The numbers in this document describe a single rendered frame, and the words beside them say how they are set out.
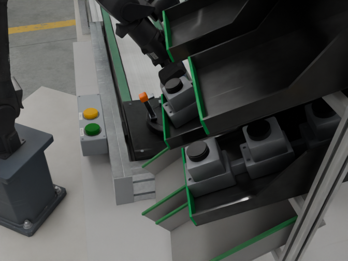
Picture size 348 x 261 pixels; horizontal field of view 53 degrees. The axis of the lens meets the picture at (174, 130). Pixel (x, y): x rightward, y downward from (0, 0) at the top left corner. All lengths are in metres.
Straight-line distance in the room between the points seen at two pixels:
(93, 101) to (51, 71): 2.11
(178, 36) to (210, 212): 0.26
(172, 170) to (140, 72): 0.60
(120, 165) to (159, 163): 0.14
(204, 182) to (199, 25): 0.23
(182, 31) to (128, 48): 0.91
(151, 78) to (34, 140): 0.56
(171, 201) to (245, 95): 0.34
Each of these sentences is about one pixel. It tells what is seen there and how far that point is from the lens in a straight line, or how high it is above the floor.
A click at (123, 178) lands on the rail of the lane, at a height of 0.96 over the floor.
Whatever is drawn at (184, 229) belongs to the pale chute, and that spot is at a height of 1.02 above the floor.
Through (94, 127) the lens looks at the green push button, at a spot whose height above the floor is 0.97.
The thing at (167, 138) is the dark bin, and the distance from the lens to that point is 0.57.
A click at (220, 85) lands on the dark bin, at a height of 1.36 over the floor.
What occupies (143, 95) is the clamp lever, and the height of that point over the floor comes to 1.07.
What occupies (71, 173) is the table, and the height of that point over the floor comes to 0.86.
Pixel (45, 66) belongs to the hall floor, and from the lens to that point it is 3.26.
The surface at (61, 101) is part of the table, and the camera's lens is 1.28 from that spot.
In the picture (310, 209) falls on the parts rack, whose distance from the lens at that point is 0.45.
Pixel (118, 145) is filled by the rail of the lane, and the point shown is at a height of 0.95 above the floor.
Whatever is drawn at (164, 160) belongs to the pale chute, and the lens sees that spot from 0.77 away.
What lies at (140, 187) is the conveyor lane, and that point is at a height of 0.91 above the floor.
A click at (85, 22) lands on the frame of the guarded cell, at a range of 1.69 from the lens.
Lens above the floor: 1.59
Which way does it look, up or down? 41 degrees down
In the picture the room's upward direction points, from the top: 3 degrees clockwise
